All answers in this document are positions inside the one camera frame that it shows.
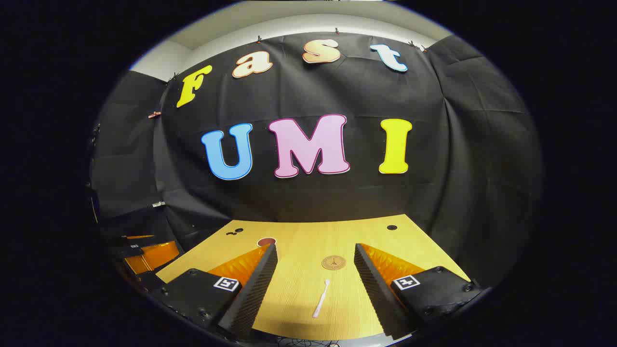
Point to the small orange clip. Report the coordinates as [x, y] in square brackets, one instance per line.
[154, 114]

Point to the pale pink toothbrush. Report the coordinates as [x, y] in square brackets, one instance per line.
[320, 301]

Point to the round cork coaster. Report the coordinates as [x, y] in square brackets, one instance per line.
[333, 262]

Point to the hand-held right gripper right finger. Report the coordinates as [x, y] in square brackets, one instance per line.
[373, 289]

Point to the wooden desktop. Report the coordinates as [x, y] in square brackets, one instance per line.
[308, 241]

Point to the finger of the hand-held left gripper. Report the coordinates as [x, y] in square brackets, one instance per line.
[137, 250]
[154, 255]

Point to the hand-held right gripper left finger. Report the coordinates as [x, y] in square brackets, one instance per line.
[255, 289]

